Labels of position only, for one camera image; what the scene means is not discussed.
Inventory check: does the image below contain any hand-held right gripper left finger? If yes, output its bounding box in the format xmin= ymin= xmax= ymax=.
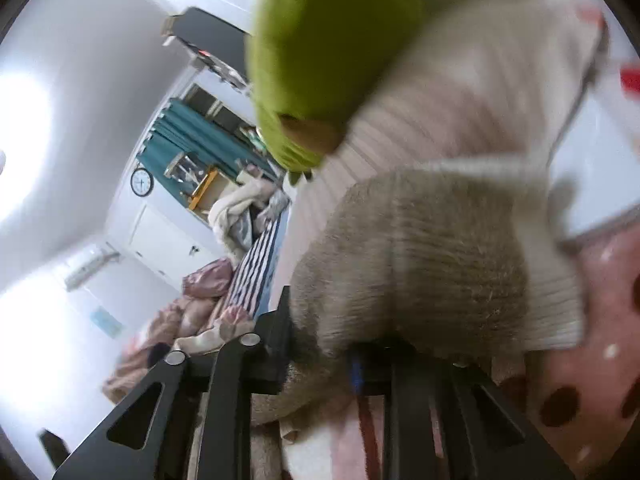
xmin=52 ymin=285 xmax=294 ymax=480

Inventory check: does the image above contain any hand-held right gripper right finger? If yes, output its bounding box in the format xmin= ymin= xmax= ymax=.
xmin=349 ymin=341 xmax=577 ymax=480

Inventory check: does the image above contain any beige and cream knit sweater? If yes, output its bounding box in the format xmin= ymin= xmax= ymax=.
xmin=249 ymin=0 xmax=612 ymax=427

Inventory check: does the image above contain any blue white striped bed sheet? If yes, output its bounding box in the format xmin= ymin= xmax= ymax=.
xmin=214 ymin=205 xmax=292 ymax=322

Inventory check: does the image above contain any pink quilt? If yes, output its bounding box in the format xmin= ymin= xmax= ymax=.
xmin=102 ymin=257 xmax=257 ymax=403

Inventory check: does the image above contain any white crumpled blanket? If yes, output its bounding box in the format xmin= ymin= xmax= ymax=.
xmin=207 ymin=177 xmax=292 ymax=257

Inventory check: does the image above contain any white wardrobe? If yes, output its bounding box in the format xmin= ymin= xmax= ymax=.
xmin=107 ymin=202 xmax=217 ymax=292

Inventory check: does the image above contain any white air conditioner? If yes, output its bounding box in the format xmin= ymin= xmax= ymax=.
xmin=63 ymin=244 xmax=122 ymax=292

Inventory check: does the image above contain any pink polka-dot blanket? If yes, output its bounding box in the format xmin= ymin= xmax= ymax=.
xmin=280 ymin=229 xmax=640 ymax=480

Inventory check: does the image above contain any small black object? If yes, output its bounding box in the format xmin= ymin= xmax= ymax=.
xmin=39 ymin=429 xmax=72 ymax=472

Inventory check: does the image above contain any teal curtain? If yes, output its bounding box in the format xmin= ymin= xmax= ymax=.
xmin=137 ymin=97 xmax=281 ymax=202

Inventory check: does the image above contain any green fleece garment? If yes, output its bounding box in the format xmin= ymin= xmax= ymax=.
xmin=244 ymin=0 xmax=427 ymax=184

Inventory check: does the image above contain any white cloth with red print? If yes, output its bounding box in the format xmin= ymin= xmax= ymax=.
xmin=547 ymin=0 xmax=640 ymax=243

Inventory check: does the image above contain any black flat screen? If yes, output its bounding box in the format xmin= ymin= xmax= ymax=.
xmin=162 ymin=6 xmax=252 ymax=87

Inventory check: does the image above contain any light blue wall picture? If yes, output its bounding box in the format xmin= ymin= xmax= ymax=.
xmin=90 ymin=307 xmax=124 ymax=339

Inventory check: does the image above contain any yellow wooden frame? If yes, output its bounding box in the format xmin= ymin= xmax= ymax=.
xmin=187 ymin=167 xmax=222 ymax=214

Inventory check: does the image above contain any round wall clock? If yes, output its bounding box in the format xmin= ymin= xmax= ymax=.
xmin=130 ymin=167 xmax=154 ymax=197

